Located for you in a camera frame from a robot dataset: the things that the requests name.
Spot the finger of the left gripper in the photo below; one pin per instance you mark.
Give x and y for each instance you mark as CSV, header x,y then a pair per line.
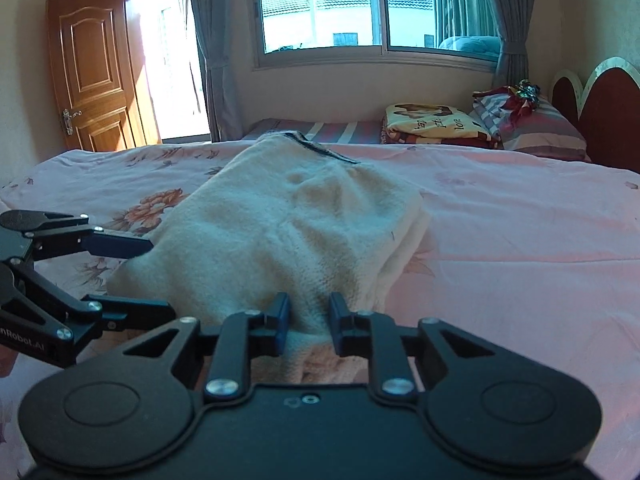
x,y
112,244
120,313

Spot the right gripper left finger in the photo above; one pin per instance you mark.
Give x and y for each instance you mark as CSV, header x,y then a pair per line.
x,y
240,339

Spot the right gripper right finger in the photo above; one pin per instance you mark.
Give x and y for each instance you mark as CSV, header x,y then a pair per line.
x,y
376,338

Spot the cream black striped knit sweater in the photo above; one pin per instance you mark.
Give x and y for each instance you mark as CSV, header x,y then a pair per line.
x,y
285,215

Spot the person's left hand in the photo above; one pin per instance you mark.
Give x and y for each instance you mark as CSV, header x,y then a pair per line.
x,y
8,358

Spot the wooden door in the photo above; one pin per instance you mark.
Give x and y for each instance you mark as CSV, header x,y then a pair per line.
x,y
92,71

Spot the pink floral bed sheet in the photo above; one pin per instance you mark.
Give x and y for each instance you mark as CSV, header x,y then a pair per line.
x,y
537,255

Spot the striped purple mattress cover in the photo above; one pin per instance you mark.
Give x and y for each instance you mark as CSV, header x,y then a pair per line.
x,y
321,132

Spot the yellow red folded blanket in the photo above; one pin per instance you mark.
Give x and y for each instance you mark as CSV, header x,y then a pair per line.
x,y
413,124

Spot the red plaid folded cloth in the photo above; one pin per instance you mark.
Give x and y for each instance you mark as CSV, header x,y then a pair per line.
x,y
512,101

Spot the striped pillow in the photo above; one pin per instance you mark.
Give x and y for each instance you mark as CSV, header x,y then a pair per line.
x,y
543,131

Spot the left grey curtain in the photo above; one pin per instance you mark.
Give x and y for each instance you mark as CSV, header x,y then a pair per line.
x,y
212,24

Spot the grey curtain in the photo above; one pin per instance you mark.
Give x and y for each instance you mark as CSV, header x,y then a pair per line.
x,y
513,19
212,24

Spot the teal blanket outside window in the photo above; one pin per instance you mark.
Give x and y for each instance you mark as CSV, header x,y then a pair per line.
x,y
487,47

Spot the red heart-shaped headboard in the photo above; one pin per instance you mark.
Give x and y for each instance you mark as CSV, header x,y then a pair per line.
x,y
605,110

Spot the right grey curtain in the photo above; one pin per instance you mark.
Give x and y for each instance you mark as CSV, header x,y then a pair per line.
x,y
513,19

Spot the metal door handle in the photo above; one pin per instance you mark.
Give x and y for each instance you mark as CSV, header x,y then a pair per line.
x,y
68,117

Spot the window with grey frame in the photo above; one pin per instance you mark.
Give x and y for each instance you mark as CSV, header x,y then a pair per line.
x,y
305,32

